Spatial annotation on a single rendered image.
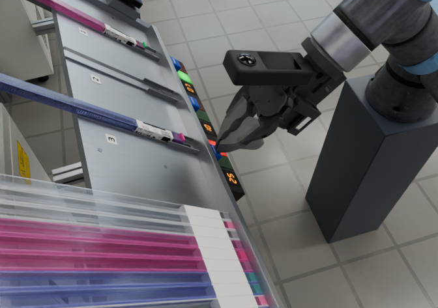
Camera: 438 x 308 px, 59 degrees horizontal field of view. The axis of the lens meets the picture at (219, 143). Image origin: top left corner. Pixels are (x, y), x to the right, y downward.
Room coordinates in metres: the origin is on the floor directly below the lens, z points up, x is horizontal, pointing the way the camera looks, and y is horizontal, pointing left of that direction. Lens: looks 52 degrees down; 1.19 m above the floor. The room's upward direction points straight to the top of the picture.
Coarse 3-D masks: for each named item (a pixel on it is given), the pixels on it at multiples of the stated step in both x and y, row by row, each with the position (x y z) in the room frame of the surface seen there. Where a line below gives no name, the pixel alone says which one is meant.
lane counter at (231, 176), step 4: (224, 172) 0.35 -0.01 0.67; (228, 172) 0.35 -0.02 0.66; (232, 172) 0.36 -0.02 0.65; (228, 176) 0.34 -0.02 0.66; (232, 176) 0.35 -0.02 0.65; (236, 176) 0.35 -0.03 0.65; (228, 180) 0.33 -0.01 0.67; (232, 180) 0.34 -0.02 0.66; (236, 180) 0.34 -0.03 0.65; (232, 184) 0.33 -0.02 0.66; (236, 184) 0.33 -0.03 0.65
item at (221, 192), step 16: (160, 48) 0.57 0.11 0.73; (160, 64) 0.54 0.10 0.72; (176, 80) 0.48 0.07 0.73; (176, 96) 0.46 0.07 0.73; (192, 112) 0.41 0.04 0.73; (192, 128) 0.38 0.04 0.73; (192, 144) 0.36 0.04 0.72; (208, 144) 0.35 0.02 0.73; (208, 160) 0.32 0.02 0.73; (208, 176) 0.30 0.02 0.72; (224, 176) 0.30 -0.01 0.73; (224, 192) 0.27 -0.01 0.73; (224, 208) 0.25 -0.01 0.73; (240, 224) 0.22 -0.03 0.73; (240, 240) 0.20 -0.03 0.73; (256, 256) 0.18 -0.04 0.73; (256, 272) 0.16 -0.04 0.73; (272, 288) 0.14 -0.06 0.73; (272, 304) 0.13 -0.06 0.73
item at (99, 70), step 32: (64, 0) 0.55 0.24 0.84; (64, 32) 0.46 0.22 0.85; (96, 32) 0.52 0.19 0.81; (128, 32) 0.59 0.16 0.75; (64, 64) 0.39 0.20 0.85; (96, 64) 0.43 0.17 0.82; (128, 64) 0.48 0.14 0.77; (96, 96) 0.35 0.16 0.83; (128, 96) 0.39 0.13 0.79; (160, 96) 0.44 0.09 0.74; (96, 128) 0.29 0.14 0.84; (96, 160) 0.24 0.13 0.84; (128, 160) 0.26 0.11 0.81; (160, 160) 0.29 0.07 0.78; (192, 160) 0.32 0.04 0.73; (128, 192) 0.22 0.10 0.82; (160, 192) 0.24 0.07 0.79; (192, 192) 0.26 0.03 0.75
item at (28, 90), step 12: (0, 84) 0.28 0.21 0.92; (12, 84) 0.29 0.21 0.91; (24, 84) 0.29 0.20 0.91; (24, 96) 0.29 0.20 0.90; (36, 96) 0.29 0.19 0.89; (48, 96) 0.29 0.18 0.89; (60, 96) 0.30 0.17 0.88; (60, 108) 0.29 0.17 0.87; (72, 108) 0.30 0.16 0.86; (84, 108) 0.30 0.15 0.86; (96, 108) 0.32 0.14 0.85; (108, 120) 0.31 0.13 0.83; (120, 120) 0.32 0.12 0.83; (132, 120) 0.33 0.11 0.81
